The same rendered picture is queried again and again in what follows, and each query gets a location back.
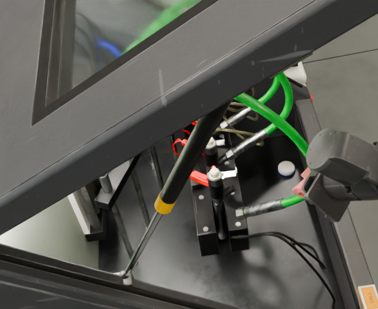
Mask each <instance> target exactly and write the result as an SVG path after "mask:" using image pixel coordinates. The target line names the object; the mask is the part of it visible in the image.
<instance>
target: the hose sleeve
mask: <svg viewBox="0 0 378 309"><path fill-rule="evenodd" d="M282 199H283V198H281V199H276V200H272V201H269V202H264V203H261V204H255V205H251V206H248V207H245V208H244V215H245V216H246V217H251V216H255V215H256V216H257V215H260V214H264V213H269V212H275V211H277V210H282V209H285V208H286V207H283V206H282Z"/></svg>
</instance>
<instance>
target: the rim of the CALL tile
mask: <svg viewBox="0 0 378 309"><path fill-rule="evenodd" d="M371 286H373V288H374V292H375V294H376V297H377V300H378V294H377V291H376V287H375V285H374V284H372V285H367V286H359V287H358V290H359V293H360V297H361V300H362V302H363V306H364V309H367V307H366V303H365V300H364V297H363V294H362V291H361V288H367V287H371ZM375 309H378V308H375Z"/></svg>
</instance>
